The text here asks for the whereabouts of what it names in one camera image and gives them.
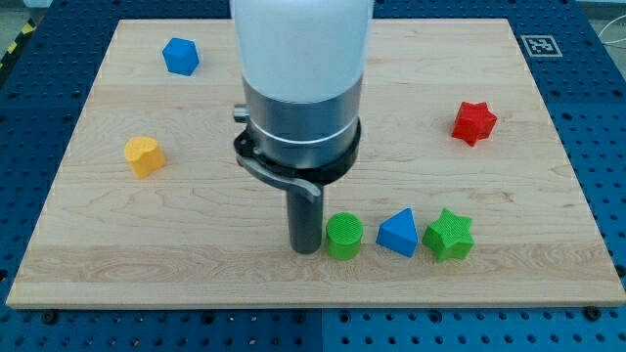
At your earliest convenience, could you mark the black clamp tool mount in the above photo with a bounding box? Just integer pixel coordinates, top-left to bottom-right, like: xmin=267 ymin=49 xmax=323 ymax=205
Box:
xmin=233 ymin=120 xmax=362 ymax=202

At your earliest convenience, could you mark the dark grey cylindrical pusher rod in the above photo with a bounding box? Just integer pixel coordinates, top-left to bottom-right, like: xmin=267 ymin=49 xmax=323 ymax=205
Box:
xmin=286 ymin=187 xmax=324 ymax=254

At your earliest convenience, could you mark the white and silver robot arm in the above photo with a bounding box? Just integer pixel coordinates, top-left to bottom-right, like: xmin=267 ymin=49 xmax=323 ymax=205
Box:
xmin=230 ymin=0 xmax=374 ymax=254

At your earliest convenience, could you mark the blue cube block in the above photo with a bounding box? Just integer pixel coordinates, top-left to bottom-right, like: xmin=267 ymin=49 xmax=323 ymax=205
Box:
xmin=162 ymin=37 xmax=199 ymax=76

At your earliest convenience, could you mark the green cylinder block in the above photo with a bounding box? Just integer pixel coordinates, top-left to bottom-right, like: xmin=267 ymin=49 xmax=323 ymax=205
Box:
xmin=326 ymin=212 xmax=363 ymax=260

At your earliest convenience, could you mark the blue triangle block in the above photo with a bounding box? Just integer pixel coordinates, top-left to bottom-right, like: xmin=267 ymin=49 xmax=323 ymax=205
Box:
xmin=376 ymin=208 xmax=419 ymax=258

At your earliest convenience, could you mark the green star block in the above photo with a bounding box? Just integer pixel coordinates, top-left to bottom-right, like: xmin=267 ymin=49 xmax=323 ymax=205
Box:
xmin=423 ymin=208 xmax=474 ymax=263

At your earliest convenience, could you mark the light wooden board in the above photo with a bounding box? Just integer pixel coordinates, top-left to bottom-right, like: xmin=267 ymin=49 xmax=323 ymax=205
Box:
xmin=7 ymin=19 xmax=625 ymax=309

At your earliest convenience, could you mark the yellow heart block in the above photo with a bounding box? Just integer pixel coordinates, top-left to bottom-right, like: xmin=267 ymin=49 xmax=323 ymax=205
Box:
xmin=123 ymin=136 xmax=166 ymax=179

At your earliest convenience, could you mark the red star block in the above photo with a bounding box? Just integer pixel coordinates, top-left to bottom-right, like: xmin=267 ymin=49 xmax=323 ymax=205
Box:
xmin=451 ymin=102 xmax=498 ymax=147

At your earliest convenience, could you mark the white fiducial marker tag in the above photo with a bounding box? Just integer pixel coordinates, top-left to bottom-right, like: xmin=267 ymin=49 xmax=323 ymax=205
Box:
xmin=520 ymin=34 xmax=562 ymax=58

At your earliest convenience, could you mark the yellow black hazard tape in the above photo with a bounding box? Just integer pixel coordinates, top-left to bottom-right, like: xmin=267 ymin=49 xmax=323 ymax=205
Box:
xmin=1 ymin=18 xmax=37 ymax=68

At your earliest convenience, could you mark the white cable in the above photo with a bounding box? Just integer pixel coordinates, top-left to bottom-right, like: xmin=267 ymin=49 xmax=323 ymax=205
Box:
xmin=597 ymin=13 xmax=626 ymax=51

